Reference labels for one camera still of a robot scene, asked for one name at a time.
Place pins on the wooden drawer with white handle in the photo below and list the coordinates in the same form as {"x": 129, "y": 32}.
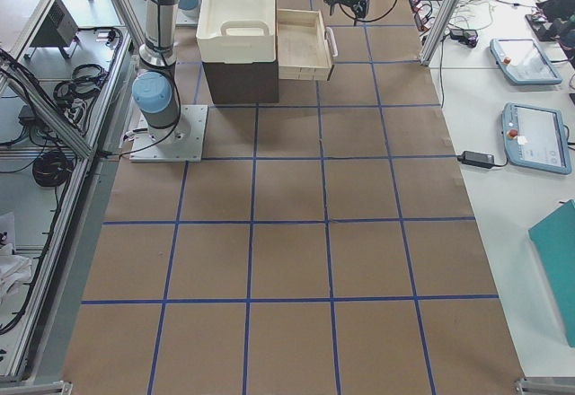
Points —
{"x": 306, "y": 47}

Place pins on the white plastic tray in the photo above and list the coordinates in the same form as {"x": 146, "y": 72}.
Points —
{"x": 237, "y": 31}

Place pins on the dark wooden cabinet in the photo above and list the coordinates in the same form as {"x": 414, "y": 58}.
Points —
{"x": 236, "y": 84}

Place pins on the far teach pendant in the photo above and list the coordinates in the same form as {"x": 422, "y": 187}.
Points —
{"x": 524, "y": 62}

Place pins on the teach pendant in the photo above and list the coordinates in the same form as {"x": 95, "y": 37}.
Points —
{"x": 524, "y": 62}
{"x": 535, "y": 137}

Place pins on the black power adapter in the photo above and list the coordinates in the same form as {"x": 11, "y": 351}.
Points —
{"x": 481, "y": 160}

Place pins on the near teach pendant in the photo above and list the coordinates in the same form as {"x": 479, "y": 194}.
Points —
{"x": 535, "y": 137}

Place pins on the grey metal box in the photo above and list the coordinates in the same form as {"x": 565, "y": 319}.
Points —
{"x": 58, "y": 30}

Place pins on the teal box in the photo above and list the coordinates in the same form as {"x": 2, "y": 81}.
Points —
{"x": 553, "y": 238}

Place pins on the aluminium frame post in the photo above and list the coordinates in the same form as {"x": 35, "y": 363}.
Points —
{"x": 437, "y": 31}

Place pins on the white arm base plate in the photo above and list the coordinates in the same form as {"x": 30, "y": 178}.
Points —
{"x": 185, "y": 143}

